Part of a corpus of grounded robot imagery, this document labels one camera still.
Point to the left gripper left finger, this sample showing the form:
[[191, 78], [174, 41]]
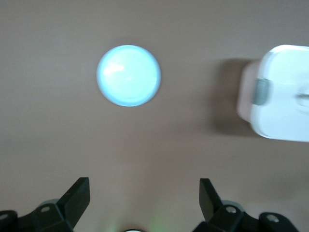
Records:
[[70, 205]]

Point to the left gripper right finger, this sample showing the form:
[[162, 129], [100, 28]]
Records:
[[214, 210]]

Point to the white lidded storage box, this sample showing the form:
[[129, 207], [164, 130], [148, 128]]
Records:
[[285, 113]]

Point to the brown table mat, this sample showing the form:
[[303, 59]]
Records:
[[48, 120]]

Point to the light blue round plate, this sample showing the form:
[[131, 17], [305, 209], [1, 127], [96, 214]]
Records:
[[128, 75]]

